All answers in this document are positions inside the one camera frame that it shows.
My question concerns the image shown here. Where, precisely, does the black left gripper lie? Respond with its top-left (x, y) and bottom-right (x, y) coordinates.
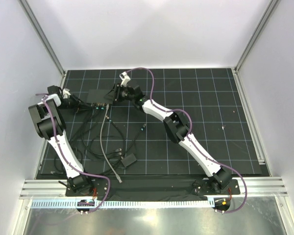
top-left (58, 94), bottom-right (91, 114)

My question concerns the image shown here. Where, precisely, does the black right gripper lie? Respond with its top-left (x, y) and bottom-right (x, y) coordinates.
top-left (103, 84), bottom-right (134, 103)

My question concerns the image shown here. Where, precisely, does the black network switch box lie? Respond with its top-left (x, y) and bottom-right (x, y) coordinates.
top-left (86, 89), bottom-right (113, 104)

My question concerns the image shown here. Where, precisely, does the black ethernet cable pulled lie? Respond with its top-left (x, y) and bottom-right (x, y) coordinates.
top-left (61, 107), bottom-right (95, 147)

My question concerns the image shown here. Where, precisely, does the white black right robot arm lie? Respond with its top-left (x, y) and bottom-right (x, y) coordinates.
top-left (104, 84), bottom-right (232, 194)

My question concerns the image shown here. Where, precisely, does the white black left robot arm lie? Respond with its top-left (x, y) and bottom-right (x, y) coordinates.
top-left (28, 86), bottom-right (94, 196)

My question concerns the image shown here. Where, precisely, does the black grid mat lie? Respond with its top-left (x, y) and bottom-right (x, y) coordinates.
top-left (35, 68), bottom-right (270, 176)

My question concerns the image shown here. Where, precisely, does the small black adapter box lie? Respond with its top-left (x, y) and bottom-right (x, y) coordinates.
top-left (121, 153), bottom-right (137, 167)

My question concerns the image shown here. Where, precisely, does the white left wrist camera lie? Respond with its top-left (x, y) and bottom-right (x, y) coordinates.
top-left (62, 88), bottom-right (71, 99)

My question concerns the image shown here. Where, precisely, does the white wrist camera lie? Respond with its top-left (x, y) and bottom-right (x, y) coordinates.
top-left (62, 88), bottom-right (71, 99)
top-left (119, 71), bottom-right (131, 87)

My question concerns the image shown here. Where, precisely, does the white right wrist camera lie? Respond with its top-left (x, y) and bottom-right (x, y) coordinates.
top-left (119, 71), bottom-right (131, 87)

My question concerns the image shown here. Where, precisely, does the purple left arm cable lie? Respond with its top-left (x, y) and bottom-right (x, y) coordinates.
top-left (35, 92), bottom-right (111, 212)

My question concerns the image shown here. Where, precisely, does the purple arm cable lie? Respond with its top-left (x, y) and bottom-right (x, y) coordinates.
top-left (126, 67), bottom-right (248, 215)
top-left (35, 92), bottom-right (111, 212)

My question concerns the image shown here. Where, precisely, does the black cable bundle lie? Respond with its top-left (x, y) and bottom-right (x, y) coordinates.
top-left (50, 105), bottom-right (130, 177)

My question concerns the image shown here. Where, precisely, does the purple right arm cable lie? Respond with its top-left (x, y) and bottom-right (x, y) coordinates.
top-left (126, 67), bottom-right (248, 215)

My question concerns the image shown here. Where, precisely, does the grey ethernet cable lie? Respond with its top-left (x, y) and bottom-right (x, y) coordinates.
top-left (99, 104), bottom-right (124, 184)

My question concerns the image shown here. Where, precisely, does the left aluminium corner post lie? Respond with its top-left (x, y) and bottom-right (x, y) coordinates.
top-left (18, 0), bottom-right (65, 76)

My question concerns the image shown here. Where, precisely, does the aluminium corner post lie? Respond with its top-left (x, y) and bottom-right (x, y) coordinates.
top-left (234, 0), bottom-right (280, 73)
top-left (18, 0), bottom-right (65, 76)

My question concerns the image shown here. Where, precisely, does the white slotted cable duct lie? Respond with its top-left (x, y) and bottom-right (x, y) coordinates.
top-left (31, 198), bottom-right (215, 209)

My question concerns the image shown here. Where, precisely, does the right aluminium corner post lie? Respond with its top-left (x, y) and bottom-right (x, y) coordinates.
top-left (234, 0), bottom-right (280, 73)

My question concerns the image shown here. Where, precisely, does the aluminium front frame rail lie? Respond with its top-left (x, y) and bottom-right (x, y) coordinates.
top-left (20, 177), bottom-right (287, 201)

